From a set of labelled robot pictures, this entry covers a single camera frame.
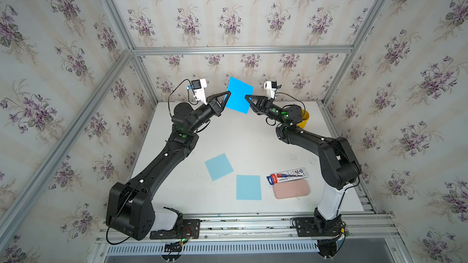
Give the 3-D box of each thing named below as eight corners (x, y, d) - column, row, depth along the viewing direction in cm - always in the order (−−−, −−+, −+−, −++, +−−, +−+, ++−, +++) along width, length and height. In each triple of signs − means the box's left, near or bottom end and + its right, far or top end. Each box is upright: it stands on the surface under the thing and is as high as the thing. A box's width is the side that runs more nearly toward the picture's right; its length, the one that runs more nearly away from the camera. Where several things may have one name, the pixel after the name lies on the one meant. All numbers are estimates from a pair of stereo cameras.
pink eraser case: (275, 200, 83) (277, 197, 80) (271, 185, 88) (272, 182, 85) (310, 194, 85) (312, 192, 82) (304, 180, 89) (306, 177, 86)
